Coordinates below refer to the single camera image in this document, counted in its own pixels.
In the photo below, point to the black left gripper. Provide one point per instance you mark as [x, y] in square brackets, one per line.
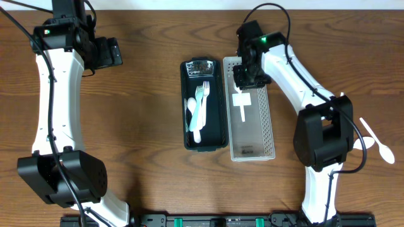
[111, 51]

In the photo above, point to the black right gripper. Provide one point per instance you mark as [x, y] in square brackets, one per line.
[249, 79]

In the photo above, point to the white plastic spoon bowl-down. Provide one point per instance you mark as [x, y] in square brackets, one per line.
[241, 107]

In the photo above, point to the pale green plastic fork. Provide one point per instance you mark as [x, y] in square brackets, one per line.
[195, 118]

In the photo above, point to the white plastic utensil handle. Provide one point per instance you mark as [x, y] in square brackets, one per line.
[385, 152]

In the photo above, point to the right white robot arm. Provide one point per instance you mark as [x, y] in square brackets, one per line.
[323, 134]

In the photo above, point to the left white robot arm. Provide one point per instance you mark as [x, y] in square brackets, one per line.
[59, 170]

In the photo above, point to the dark green plastic basket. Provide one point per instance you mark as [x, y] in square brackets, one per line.
[214, 135]

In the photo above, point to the clear white plastic basket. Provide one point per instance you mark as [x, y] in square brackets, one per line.
[251, 140]

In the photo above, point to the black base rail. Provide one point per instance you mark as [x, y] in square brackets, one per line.
[275, 219]

